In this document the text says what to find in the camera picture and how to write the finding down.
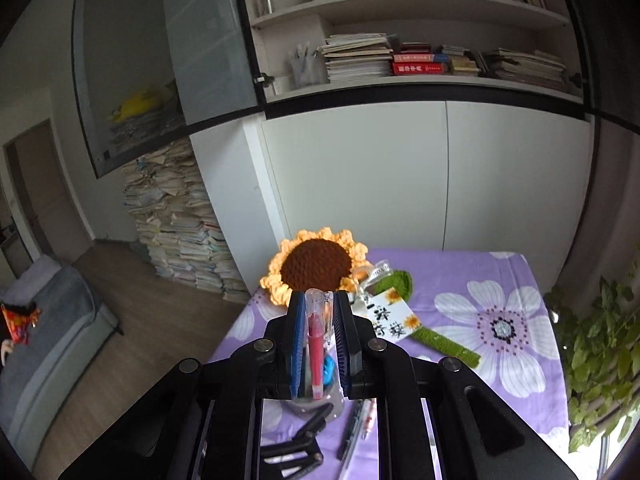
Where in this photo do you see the glass bookcase door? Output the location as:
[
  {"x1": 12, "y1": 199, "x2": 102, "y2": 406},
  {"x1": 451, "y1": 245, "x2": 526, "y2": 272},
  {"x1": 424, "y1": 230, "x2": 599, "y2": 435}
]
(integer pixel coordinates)
[
  {"x1": 72, "y1": 0, "x2": 266, "y2": 178},
  {"x1": 550, "y1": 0, "x2": 640, "y2": 133}
]

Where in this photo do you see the purple floral tablecloth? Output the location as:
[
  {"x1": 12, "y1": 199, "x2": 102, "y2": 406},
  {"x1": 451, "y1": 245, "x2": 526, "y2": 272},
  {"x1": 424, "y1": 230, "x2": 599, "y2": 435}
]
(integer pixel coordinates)
[{"x1": 207, "y1": 247, "x2": 571, "y2": 480}]

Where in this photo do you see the clear pencil cup on shelf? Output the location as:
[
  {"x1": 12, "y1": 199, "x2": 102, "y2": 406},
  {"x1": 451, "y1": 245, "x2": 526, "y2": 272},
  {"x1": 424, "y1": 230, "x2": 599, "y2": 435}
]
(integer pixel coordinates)
[{"x1": 287, "y1": 42, "x2": 328, "y2": 88}]

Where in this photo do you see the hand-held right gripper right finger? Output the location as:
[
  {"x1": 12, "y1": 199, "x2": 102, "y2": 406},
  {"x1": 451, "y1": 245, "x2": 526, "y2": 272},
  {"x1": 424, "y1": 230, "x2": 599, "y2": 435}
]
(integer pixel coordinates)
[{"x1": 334, "y1": 290, "x2": 578, "y2": 480}]

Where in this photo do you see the grey sofa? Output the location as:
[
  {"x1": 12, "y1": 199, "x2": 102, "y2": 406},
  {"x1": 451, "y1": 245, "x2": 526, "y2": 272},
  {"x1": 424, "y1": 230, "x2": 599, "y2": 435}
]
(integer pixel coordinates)
[{"x1": 0, "y1": 255, "x2": 121, "y2": 466}]

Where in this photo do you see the brown wooden door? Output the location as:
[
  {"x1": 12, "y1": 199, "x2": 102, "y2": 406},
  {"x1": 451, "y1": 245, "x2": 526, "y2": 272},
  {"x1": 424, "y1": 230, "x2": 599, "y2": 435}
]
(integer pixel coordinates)
[{"x1": 4, "y1": 119, "x2": 96, "y2": 263}]

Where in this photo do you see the pink grey curtain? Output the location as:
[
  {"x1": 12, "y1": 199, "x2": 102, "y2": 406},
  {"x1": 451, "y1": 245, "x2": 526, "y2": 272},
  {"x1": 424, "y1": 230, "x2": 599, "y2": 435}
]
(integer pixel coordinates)
[{"x1": 590, "y1": 110, "x2": 640, "y2": 281}]

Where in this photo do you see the pile of books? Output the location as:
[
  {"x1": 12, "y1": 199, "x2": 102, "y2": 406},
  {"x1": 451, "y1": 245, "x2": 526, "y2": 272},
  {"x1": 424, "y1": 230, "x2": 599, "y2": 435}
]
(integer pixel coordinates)
[{"x1": 107, "y1": 110, "x2": 251, "y2": 306}]

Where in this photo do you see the small stack of books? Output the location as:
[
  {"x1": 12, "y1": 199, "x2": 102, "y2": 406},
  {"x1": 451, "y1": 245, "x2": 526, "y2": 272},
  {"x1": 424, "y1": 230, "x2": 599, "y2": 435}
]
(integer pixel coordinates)
[{"x1": 440, "y1": 45, "x2": 483, "y2": 77}]

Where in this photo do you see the green potted plant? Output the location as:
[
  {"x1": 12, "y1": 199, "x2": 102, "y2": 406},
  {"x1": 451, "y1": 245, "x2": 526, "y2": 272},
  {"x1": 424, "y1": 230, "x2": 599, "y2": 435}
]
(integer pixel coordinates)
[{"x1": 545, "y1": 245, "x2": 640, "y2": 453}]

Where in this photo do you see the black pen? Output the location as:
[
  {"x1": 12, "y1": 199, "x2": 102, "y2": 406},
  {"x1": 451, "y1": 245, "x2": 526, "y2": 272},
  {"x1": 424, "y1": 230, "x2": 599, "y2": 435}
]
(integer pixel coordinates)
[{"x1": 336, "y1": 400, "x2": 364, "y2": 461}]

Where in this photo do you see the white bookcase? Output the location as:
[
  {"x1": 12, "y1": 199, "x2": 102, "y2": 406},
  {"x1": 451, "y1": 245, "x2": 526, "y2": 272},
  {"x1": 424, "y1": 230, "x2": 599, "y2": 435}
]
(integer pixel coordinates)
[{"x1": 190, "y1": 0, "x2": 601, "y2": 306}]

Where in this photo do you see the tall stack of papers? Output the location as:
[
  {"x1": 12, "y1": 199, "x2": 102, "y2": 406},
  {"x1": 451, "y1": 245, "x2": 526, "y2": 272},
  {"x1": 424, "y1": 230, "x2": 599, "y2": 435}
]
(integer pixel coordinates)
[{"x1": 317, "y1": 33, "x2": 394, "y2": 85}]

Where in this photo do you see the white gift tag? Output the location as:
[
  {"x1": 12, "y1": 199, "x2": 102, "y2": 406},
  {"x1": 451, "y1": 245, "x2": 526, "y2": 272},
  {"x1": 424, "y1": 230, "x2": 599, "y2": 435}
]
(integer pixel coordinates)
[{"x1": 357, "y1": 292, "x2": 421, "y2": 344}]

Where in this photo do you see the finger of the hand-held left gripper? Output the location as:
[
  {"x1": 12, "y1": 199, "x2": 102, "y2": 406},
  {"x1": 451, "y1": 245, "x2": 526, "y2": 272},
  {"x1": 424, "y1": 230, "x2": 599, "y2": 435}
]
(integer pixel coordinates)
[{"x1": 260, "y1": 402, "x2": 334, "y2": 480}]

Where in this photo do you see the pink patterned pen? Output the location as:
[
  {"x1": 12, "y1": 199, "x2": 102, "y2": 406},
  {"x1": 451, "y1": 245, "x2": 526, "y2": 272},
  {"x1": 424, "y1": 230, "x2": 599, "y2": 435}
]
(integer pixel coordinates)
[{"x1": 361, "y1": 400, "x2": 376, "y2": 441}]

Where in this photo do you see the red patterned bag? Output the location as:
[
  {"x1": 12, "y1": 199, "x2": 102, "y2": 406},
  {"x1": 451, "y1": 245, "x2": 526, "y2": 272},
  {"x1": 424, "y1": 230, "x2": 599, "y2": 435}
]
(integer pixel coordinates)
[{"x1": 0, "y1": 302, "x2": 42, "y2": 346}]

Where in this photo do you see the grey fabric pen holder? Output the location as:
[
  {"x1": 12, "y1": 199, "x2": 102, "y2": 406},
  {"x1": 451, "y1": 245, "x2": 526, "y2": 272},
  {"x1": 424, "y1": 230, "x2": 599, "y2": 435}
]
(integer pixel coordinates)
[{"x1": 280, "y1": 350, "x2": 347, "y2": 419}]

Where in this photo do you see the stack of magazines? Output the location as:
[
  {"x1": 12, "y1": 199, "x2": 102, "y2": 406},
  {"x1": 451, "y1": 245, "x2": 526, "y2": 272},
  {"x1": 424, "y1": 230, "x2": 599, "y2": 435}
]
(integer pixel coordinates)
[{"x1": 482, "y1": 47, "x2": 568, "y2": 92}]

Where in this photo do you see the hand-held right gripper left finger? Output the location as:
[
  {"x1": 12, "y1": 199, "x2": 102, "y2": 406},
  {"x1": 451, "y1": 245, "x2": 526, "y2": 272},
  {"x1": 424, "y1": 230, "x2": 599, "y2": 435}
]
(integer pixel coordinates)
[{"x1": 57, "y1": 290, "x2": 308, "y2": 480}]

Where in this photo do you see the thick red dictionary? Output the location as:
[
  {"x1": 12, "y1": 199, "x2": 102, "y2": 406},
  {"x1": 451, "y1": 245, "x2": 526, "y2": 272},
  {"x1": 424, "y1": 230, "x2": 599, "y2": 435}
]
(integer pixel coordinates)
[{"x1": 391, "y1": 61, "x2": 449, "y2": 77}]

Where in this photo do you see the yellow plush toy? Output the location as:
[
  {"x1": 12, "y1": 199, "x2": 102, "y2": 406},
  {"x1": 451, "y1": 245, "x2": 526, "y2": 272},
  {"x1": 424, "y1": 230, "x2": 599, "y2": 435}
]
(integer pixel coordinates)
[{"x1": 107, "y1": 87, "x2": 173, "y2": 123}]

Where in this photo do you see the red pen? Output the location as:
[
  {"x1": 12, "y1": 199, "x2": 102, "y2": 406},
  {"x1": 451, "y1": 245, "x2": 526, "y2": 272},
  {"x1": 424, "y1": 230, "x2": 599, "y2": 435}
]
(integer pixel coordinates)
[{"x1": 305, "y1": 288, "x2": 335, "y2": 402}]

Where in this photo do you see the crochet sunflower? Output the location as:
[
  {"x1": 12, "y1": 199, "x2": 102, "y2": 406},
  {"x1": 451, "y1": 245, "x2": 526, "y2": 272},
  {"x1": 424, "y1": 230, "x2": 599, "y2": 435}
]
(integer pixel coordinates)
[{"x1": 260, "y1": 227, "x2": 482, "y2": 370}]

